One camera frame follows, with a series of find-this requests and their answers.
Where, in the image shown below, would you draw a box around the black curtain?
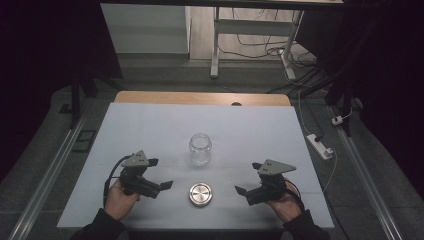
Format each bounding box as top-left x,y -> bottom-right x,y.
0,0 -> 124,184
296,0 -> 424,191

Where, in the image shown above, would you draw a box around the metal floor rail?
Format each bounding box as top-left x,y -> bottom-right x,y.
328,106 -> 404,240
8,109 -> 91,240

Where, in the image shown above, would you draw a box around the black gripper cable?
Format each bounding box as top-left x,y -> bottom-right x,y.
103,154 -> 133,208
283,179 -> 305,213

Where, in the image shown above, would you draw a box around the white power strip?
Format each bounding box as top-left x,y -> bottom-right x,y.
306,133 -> 334,161

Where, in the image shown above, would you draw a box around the round silver metal lid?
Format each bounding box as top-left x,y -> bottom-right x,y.
188,182 -> 213,208

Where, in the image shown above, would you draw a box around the white-legged desk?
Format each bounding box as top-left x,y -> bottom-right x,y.
99,0 -> 344,81

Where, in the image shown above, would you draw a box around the black metal stand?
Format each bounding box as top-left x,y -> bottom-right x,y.
59,66 -> 83,129

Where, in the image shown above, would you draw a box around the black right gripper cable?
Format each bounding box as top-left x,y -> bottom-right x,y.
283,179 -> 305,213

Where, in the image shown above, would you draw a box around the tangle of floor cables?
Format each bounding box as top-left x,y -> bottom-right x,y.
218,8 -> 318,69

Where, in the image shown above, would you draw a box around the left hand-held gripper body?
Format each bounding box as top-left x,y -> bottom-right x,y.
118,150 -> 161,200

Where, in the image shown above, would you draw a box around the person's left hand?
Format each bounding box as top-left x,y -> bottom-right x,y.
104,179 -> 141,222

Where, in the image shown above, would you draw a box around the black rectangular floor frame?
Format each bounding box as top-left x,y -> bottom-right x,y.
72,129 -> 98,154

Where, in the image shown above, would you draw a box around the person's right hand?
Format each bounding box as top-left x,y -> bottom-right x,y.
266,182 -> 305,224

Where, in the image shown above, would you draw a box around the white table mat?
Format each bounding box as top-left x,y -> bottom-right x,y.
56,102 -> 335,231

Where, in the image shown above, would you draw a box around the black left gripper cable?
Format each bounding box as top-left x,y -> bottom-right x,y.
103,154 -> 133,208

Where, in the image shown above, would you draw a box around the thin white cable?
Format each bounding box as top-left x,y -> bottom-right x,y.
297,89 -> 339,194

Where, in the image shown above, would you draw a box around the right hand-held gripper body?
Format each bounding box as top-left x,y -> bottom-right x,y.
246,159 -> 297,206

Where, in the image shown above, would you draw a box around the clear glass jar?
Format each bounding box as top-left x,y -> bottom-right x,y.
188,133 -> 213,167

